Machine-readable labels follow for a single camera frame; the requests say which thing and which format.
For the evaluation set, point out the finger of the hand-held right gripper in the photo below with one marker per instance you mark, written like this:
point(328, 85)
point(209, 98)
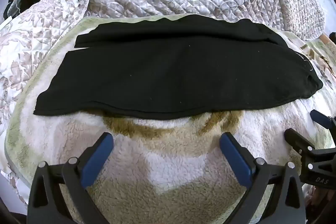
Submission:
point(322, 119)
point(298, 138)

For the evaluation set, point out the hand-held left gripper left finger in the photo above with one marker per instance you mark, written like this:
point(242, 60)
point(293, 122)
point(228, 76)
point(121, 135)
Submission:
point(95, 158)

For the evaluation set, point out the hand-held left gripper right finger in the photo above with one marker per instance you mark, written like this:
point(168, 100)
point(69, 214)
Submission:
point(236, 158)

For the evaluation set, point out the black pants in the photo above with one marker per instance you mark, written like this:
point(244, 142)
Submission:
point(170, 77)

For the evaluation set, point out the cream fleece blanket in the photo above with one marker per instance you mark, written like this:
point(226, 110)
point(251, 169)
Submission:
point(168, 161)

